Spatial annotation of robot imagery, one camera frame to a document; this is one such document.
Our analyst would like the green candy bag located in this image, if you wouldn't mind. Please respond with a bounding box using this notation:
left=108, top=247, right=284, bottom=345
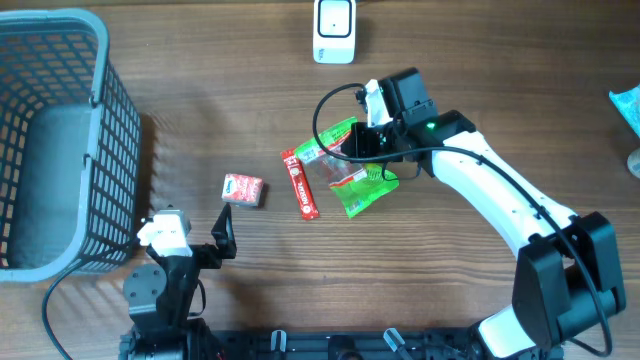
left=294, top=139, right=399, bottom=218

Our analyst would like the red Kleenex tissue pack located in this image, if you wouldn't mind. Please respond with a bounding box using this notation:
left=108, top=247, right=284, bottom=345
left=221, top=174, right=264, bottom=207

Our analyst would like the red coffee stick sachet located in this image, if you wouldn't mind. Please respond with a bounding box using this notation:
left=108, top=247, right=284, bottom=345
left=280, top=149, right=320, bottom=221

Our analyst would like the teal tissue pack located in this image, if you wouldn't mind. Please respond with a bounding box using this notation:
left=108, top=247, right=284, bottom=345
left=608, top=86, right=640, bottom=136

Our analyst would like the green lid jar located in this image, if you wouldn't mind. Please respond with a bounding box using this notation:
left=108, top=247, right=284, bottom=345
left=627, top=149, right=640, bottom=178

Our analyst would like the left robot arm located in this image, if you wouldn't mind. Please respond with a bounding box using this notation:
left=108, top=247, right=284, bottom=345
left=119, top=204, right=237, bottom=360

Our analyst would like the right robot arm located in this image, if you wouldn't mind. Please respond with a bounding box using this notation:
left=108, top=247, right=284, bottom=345
left=341, top=68, right=626, bottom=359

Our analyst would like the white barcode scanner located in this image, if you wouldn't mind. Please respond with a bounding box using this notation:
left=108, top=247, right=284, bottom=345
left=313, top=0, right=357, bottom=64

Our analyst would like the grey plastic basket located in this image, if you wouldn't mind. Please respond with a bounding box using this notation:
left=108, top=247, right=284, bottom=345
left=1, top=9, right=142, bottom=283

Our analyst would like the black right camera cable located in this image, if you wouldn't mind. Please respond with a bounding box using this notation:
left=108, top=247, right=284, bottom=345
left=311, top=82, right=614, bottom=358

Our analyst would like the black camera cable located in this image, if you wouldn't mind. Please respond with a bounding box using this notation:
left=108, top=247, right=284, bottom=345
left=41, top=239, right=141, bottom=360
left=311, top=82, right=614, bottom=358

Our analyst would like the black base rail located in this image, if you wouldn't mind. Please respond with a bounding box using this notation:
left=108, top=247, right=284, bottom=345
left=118, top=327, right=495, bottom=360

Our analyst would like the black left camera cable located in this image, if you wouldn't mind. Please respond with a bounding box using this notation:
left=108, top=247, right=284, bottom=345
left=41, top=239, right=141, bottom=360

